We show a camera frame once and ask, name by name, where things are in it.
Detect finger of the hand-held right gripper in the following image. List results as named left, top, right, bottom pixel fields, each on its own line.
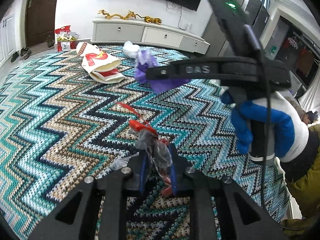
left=146, top=61, right=181, bottom=81

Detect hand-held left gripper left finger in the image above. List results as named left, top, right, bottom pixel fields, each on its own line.
left=30, top=150, right=151, bottom=240

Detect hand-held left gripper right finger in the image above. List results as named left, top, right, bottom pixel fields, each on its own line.
left=169, top=144, right=288, bottom=240

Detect purple plastic bag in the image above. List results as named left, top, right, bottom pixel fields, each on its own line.
left=134, top=49, right=192, bottom=94

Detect red wrapper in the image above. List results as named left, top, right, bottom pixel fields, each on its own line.
left=160, top=172, right=176, bottom=198

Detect grey plastic bag red handles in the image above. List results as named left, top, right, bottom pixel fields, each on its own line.
left=110, top=102, right=175, bottom=178

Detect person's right forearm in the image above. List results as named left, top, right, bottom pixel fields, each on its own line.
left=279, top=126, right=320, bottom=238

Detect person's right hand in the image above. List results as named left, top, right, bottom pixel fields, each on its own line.
left=221, top=89, right=311, bottom=164

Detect white crumpled tissue ball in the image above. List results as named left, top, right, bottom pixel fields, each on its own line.
left=123, top=40, right=141, bottom=59

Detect white TV cabinet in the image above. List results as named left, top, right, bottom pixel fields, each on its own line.
left=90, top=17, right=211, bottom=54

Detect golden tiger ornament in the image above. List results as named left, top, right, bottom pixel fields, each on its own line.
left=143, top=16, right=162, bottom=25

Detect grey double door fridge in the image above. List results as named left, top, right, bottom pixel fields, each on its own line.
left=201, top=0, right=271, bottom=58

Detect red and white paper bag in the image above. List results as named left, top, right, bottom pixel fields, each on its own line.
left=75, top=42, right=125, bottom=84

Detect golden dragon ornament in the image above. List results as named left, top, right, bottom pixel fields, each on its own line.
left=121, top=10, right=146, bottom=21
left=98, top=9, right=121, bottom=21

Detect brown paper bag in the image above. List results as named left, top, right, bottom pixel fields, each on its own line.
left=295, top=51, right=315, bottom=77

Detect red and white shopping bag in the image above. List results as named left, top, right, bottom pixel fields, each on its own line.
left=56, top=31, right=81, bottom=53

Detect zigzag patterned rug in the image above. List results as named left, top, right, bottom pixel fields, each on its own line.
left=0, top=44, right=291, bottom=240

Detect red gift bag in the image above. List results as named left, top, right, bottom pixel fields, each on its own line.
left=54, top=25, right=72, bottom=34

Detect dark brown entrance door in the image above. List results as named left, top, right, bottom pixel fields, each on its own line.
left=24, top=0, right=62, bottom=50

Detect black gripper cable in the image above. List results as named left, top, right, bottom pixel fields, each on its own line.
left=244, top=24, right=273, bottom=208

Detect television cables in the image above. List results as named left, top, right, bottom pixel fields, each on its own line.
left=164, top=1, right=191, bottom=31

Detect dark wall poster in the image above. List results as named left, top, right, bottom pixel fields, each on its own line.
left=281, top=25, right=320, bottom=80

